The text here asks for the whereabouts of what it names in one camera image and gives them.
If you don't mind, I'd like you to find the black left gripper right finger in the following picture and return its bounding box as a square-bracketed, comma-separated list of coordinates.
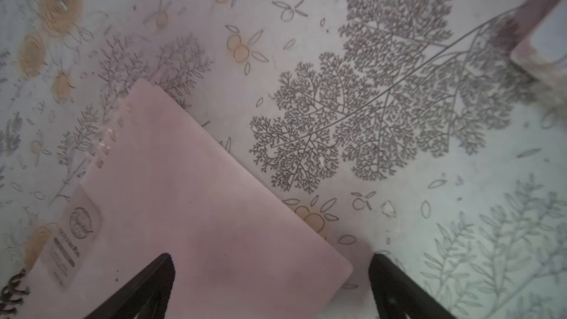
[368, 254, 455, 319]

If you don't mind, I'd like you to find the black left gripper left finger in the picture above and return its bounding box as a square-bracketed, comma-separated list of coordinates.
[86, 253, 176, 319]

